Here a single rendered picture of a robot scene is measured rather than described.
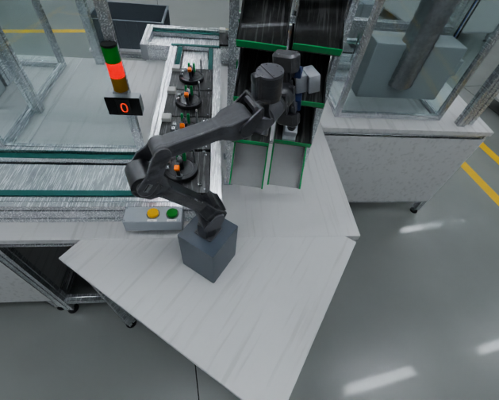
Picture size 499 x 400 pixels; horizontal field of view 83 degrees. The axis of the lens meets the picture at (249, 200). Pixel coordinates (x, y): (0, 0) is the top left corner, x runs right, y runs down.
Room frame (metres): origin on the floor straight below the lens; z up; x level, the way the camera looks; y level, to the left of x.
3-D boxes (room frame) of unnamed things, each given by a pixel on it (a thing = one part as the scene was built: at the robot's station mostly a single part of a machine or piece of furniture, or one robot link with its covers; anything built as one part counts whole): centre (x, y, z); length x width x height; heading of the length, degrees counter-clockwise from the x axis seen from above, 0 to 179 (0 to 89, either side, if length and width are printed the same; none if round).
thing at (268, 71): (0.55, 0.01, 1.50); 0.11 x 0.08 x 0.12; 123
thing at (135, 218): (0.58, 0.35, 0.93); 0.21 x 0.07 x 0.06; 100
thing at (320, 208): (1.25, 0.37, 0.85); 1.50 x 1.41 x 0.03; 100
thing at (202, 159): (0.81, 0.30, 0.96); 0.24 x 0.24 x 0.02; 10
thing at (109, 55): (0.89, 0.51, 1.39); 0.05 x 0.05 x 0.05
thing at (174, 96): (1.30, 0.38, 1.01); 0.24 x 0.24 x 0.13; 10
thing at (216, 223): (0.49, 0.11, 1.15); 0.09 x 0.07 x 0.06; 33
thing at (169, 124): (1.06, 0.34, 1.01); 0.24 x 0.24 x 0.13; 10
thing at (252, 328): (0.53, 0.09, 0.84); 0.90 x 0.70 x 0.03; 64
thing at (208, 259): (0.48, 0.12, 0.96); 0.14 x 0.14 x 0.20; 64
